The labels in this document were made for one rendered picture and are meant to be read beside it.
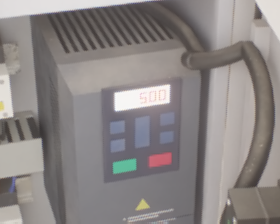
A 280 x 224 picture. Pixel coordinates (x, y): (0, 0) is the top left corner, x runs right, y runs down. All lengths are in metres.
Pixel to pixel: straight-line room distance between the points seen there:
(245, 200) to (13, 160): 0.35
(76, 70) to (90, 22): 0.09
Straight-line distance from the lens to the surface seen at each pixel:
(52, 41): 0.64
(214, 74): 0.61
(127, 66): 0.61
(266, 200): 0.45
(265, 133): 0.49
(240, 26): 0.59
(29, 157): 0.74
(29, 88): 0.77
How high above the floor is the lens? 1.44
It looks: 30 degrees down
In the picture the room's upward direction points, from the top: straight up
